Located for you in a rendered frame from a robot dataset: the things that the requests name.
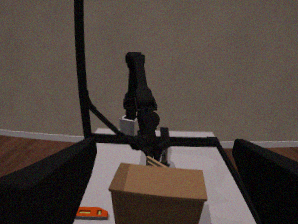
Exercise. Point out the brown wooden cabinet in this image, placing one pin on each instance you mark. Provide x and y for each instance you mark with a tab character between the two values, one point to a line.
144	194

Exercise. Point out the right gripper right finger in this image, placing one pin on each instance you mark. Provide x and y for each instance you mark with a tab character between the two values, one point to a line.
271	181

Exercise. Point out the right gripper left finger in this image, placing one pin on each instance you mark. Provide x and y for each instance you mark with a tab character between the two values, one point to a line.
49	191

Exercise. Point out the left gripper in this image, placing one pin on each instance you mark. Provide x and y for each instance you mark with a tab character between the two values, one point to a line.
158	146

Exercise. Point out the orange torpedo level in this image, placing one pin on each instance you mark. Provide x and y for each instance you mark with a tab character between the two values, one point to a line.
90	213

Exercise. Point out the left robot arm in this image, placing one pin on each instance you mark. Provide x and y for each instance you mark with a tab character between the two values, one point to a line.
142	98

